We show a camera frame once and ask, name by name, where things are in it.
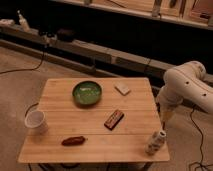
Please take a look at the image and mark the green ceramic bowl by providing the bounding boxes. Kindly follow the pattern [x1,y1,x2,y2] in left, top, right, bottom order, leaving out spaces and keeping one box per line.
[72,81,102,106]

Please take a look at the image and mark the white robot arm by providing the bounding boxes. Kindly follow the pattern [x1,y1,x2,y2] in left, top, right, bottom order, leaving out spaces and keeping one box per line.
[156,61,213,122]

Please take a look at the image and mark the beige sponge block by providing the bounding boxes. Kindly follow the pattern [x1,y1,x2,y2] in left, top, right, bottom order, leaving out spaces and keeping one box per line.
[115,83,130,95]

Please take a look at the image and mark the brown chocolate bar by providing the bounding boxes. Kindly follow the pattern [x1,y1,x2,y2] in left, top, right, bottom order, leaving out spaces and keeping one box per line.
[104,110,124,130]

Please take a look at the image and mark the wooden table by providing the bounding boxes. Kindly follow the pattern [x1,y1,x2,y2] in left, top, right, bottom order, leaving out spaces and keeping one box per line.
[18,78,170,163]

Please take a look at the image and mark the brown sausage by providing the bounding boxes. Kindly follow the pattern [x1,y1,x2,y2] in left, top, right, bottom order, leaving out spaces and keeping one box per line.
[61,136,86,146]

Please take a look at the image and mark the black device on ledge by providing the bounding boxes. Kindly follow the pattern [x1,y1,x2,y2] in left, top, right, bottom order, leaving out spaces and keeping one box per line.
[57,29,75,42]

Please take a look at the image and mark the white patterned bottle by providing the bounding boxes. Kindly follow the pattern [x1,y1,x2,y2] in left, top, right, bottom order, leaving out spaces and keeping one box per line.
[145,130,166,155]

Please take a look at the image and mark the white paper cup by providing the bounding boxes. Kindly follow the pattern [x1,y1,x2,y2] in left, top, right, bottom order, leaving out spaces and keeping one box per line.
[24,110,48,135]

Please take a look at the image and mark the white spray bottle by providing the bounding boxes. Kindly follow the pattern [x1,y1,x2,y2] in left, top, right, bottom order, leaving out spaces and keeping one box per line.
[17,11,30,31]

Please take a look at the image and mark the black floor cable left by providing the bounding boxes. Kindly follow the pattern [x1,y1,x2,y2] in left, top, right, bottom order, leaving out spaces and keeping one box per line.
[0,44,48,76]

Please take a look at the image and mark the black floor cable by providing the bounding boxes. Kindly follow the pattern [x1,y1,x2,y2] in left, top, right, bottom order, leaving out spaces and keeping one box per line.
[0,44,48,76]
[188,105,213,171]

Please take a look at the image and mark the black floor cable right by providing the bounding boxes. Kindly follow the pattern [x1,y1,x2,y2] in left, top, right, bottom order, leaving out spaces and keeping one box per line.
[188,105,213,171]

